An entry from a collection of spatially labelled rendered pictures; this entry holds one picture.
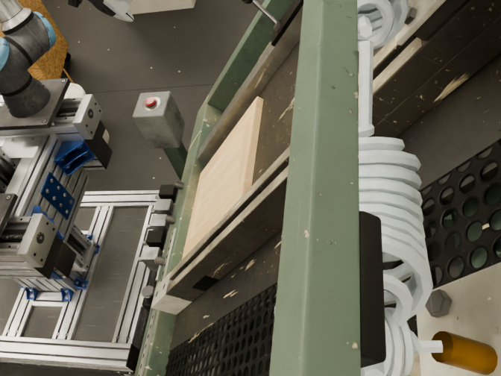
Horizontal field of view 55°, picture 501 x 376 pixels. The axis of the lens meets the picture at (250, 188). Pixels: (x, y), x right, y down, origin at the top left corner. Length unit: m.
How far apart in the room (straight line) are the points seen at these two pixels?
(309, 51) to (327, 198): 0.08
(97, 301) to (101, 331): 0.14
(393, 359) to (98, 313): 2.05
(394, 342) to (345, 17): 0.15
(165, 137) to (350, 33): 1.59
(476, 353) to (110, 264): 2.13
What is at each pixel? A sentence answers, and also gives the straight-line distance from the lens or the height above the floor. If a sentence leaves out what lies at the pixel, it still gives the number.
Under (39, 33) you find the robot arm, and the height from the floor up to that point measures 1.23.
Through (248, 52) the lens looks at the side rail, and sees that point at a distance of 1.52.
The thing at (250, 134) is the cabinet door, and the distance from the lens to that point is 1.16.
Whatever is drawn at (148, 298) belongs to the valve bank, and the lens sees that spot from 1.50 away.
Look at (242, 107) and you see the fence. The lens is 1.34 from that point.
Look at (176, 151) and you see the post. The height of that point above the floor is 0.69.
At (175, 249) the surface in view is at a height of 0.91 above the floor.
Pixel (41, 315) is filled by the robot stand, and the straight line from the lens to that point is 2.40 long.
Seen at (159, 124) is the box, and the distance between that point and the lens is 1.75.
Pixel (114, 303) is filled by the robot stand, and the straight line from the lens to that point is 2.24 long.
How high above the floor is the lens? 2.06
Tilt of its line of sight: 53 degrees down
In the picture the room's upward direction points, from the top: 19 degrees counter-clockwise
